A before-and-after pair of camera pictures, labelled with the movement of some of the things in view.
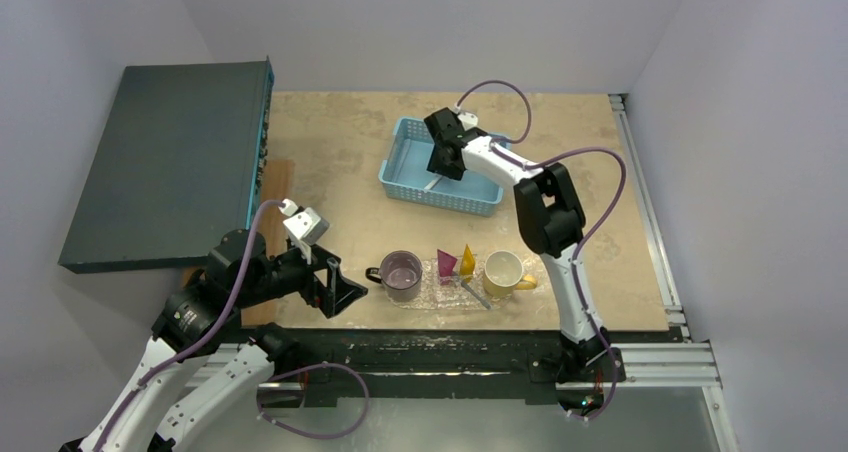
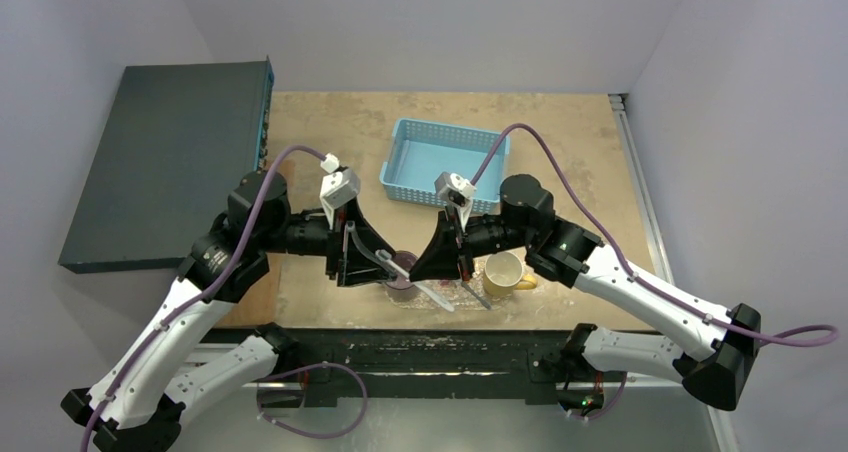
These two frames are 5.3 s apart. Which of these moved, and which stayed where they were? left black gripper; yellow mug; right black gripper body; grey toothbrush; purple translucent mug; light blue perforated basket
Moved: left black gripper; right black gripper body
Stayed: yellow mug; purple translucent mug; grey toothbrush; light blue perforated basket
